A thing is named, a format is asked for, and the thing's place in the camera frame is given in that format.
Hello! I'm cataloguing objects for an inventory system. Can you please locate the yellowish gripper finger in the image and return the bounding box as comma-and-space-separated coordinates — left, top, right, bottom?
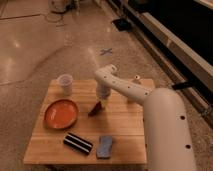
100, 99, 108, 109

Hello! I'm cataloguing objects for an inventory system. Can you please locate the red chili pepper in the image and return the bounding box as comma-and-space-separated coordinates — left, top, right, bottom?
88, 101, 102, 116

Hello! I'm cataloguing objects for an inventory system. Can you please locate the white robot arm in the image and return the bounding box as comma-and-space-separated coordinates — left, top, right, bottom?
94, 65, 197, 171

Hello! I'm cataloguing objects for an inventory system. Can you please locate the white spray bottle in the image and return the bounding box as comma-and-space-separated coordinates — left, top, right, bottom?
127, 75, 141, 103

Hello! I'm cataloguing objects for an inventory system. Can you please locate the clear plastic cup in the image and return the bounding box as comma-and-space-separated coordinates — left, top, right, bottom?
57, 74, 73, 95

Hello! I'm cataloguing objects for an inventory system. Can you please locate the orange plate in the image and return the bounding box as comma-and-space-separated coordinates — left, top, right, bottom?
44, 99, 79, 130

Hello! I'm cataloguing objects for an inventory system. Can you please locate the blue sponge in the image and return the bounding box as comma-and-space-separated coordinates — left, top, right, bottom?
96, 135, 113, 159

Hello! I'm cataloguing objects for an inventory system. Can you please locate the black white striped box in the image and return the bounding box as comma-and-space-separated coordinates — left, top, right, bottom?
63, 133, 93, 155

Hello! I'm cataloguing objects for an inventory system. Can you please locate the wooden table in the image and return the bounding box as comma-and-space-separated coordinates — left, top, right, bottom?
23, 79, 147, 165

